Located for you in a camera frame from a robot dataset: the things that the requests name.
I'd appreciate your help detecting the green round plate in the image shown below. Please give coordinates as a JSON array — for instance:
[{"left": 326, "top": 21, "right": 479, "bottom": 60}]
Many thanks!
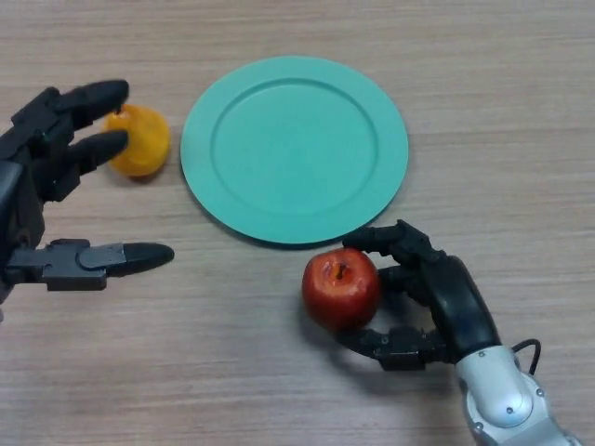
[{"left": 179, "top": 55, "right": 410, "bottom": 246}]

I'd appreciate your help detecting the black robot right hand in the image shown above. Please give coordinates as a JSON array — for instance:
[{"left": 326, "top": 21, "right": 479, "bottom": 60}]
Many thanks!
[{"left": 332, "top": 218, "right": 503, "bottom": 373}]

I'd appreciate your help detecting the red apple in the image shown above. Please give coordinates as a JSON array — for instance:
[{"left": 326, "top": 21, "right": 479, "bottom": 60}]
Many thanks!
[{"left": 301, "top": 247, "right": 382, "bottom": 334}]

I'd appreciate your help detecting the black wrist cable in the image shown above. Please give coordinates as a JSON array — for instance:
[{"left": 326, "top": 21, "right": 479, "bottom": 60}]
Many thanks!
[{"left": 510, "top": 339, "right": 543, "bottom": 375}]

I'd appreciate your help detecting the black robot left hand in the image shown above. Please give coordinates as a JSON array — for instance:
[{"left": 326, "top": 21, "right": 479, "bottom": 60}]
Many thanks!
[{"left": 0, "top": 79, "right": 176, "bottom": 306}]

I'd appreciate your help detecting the yellow pear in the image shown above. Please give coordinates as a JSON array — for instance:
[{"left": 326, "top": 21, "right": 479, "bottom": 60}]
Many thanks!
[{"left": 102, "top": 104, "right": 171, "bottom": 179}]

